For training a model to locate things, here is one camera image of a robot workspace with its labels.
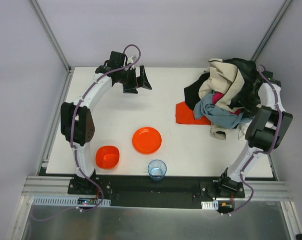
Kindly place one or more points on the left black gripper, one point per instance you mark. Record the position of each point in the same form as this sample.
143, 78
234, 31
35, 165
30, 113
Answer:
136, 80

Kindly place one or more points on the orange cloth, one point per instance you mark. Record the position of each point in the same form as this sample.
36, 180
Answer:
184, 115

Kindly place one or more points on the black and cream mesh jacket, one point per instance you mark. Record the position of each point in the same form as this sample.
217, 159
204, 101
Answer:
236, 79

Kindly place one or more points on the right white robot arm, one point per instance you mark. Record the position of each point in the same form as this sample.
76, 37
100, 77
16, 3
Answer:
264, 134

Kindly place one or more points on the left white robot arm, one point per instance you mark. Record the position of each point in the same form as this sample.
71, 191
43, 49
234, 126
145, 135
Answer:
77, 125

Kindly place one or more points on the pink cloth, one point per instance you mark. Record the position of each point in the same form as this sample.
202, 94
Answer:
216, 97

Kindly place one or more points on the light blue cloth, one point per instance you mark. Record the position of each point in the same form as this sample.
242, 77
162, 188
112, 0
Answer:
218, 116

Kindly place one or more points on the white cloth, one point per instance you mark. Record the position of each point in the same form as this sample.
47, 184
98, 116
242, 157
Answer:
242, 130

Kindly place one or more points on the orange plate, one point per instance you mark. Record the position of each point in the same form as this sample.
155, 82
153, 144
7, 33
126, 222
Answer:
147, 140

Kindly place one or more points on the orange bowl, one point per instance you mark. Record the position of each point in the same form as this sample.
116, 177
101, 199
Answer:
107, 157

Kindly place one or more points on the blue transparent cup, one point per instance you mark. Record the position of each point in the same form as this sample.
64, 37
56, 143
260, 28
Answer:
157, 169

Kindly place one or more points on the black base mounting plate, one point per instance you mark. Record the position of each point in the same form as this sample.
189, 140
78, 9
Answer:
141, 191

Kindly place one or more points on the left aluminium corner post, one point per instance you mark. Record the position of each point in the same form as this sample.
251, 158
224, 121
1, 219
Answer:
49, 33

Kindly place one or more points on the aluminium corner post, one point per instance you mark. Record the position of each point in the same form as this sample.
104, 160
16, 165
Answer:
49, 33
284, 8

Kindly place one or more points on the aluminium frame rail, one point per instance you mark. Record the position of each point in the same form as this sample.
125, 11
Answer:
46, 186

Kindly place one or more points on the right aluminium corner post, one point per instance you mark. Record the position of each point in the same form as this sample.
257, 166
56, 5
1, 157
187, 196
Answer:
284, 8

